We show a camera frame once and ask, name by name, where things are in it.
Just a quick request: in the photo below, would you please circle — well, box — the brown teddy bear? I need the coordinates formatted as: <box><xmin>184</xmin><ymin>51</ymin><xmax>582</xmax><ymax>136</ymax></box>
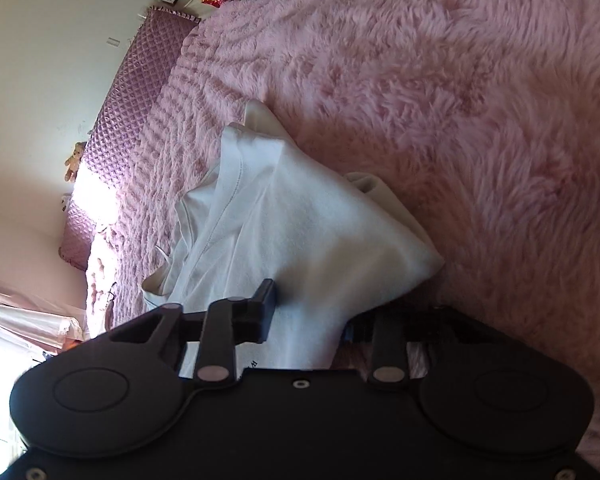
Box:
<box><xmin>63</xmin><ymin>142</ymin><xmax>88</xmax><ymax>183</ymax></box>

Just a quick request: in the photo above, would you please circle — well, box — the pink fluffy blanket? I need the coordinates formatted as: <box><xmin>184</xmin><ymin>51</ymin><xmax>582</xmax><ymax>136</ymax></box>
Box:
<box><xmin>82</xmin><ymin>0</ymin><xmax>600</xmax><ymax>480</ymax></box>

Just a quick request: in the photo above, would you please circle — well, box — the white printed sweatshirt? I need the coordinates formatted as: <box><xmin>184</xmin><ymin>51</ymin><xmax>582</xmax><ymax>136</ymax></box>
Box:
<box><xmin>141</xmin><ymin>99</ymin><xmax>447</xmax><ymax>372</ymax></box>

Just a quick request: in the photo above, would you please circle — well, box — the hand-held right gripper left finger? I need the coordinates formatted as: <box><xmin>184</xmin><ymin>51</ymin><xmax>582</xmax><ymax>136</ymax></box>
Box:
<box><xmin>106</xmin><ymin>278</ymin><xmax>277</xmax><ymax>387</ymax></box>

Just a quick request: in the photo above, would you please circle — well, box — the purple quilted headboard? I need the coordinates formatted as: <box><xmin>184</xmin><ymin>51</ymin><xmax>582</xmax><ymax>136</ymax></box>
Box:
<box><xmin>57</xmin><ymin>5</ymin><xmax>202</xmax><ymax>272</ymax></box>

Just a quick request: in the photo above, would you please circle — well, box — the pink lace curtain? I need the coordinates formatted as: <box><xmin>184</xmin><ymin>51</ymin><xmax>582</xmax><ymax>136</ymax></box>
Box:
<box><xmin>0</xmin><ymin>269</ymin><xmax>87</xmax><ymax>361</ymax></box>

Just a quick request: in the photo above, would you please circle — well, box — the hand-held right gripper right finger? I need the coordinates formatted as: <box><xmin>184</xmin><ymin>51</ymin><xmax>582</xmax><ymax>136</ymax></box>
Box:
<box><xmin>344</xmin><ymin>304</ymin><xmax>492</xmax><ymax>387</ymax></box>

